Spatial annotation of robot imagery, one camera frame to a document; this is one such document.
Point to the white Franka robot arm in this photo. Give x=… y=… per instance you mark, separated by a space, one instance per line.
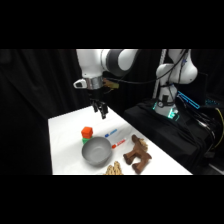
x=91 y=65

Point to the blue lit control box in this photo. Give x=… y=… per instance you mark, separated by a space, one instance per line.
x=188 y=99

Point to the brown plush toy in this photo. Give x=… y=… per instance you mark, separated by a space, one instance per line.
x=136 y=156

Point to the blue marker pen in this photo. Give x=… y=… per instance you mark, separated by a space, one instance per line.
x=111 y=133

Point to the tan woven toy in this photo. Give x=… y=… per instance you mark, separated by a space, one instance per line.
x=114 y=169

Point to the white vertical pole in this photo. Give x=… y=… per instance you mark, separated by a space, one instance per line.
x=159 y=73

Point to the grey bowl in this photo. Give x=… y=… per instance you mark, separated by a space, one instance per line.
x=96 y=151

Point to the black robot stand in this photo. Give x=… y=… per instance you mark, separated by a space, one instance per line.
x=173 y=136

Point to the orange block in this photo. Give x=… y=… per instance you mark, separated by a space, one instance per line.
x=87 y=132

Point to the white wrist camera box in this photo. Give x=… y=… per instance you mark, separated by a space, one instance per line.
x=80 y=83

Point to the tan wrist attachment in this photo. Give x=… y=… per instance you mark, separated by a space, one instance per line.
x=111 y=84

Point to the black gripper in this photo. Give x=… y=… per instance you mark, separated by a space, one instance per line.
x=96 y=95

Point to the red marker pen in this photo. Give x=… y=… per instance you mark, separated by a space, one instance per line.
x=118 y=143

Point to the green block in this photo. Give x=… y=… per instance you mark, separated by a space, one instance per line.
x=85 y=140

